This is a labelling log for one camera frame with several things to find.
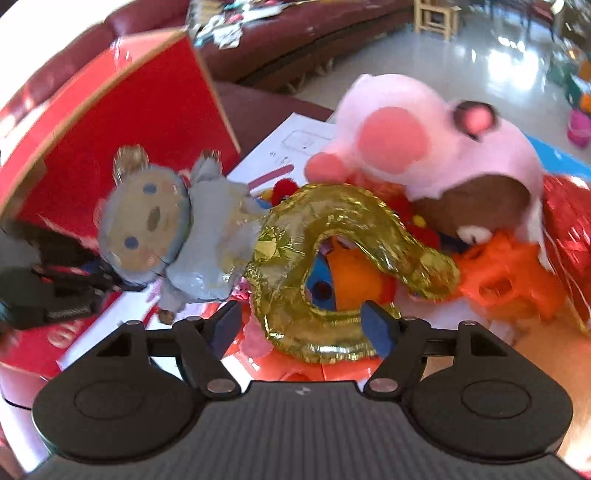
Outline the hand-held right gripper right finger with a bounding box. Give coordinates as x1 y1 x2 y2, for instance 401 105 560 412
360 300 509 400

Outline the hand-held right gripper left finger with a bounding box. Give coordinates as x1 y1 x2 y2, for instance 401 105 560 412
95 300 243 400

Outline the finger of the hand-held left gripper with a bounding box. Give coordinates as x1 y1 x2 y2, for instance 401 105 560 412
82 257 146 292

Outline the orange blue foil balloon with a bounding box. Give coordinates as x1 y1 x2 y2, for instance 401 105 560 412
305 235 400 315

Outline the gold foil balloon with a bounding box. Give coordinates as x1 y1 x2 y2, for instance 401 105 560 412
245 182 462 365

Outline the orange plastic toy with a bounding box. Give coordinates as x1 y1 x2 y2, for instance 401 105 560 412
455 231 571 324

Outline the red cardboard box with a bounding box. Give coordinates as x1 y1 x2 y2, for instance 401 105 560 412
0 28 242 384

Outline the white paper sheet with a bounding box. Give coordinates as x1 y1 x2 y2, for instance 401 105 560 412
226 111 338 195

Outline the brown bear plush pink hood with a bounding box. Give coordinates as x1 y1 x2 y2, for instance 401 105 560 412
305 74 555 273

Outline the red foil balloon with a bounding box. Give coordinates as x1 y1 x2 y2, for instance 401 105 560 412
540 173 591 335

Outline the blue paper sheet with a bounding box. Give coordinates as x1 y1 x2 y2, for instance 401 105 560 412
526 134 591 176

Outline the dark red leather sofa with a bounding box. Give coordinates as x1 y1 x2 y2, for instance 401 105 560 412
0 0 416 153

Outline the pink plastic bucket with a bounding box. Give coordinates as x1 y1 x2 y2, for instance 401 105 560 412
567 108 591 148

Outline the teal bag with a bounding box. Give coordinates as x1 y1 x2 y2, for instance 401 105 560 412
547 51 578 88

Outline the wooden chair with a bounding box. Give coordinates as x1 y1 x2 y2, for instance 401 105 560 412
413 0 462 42

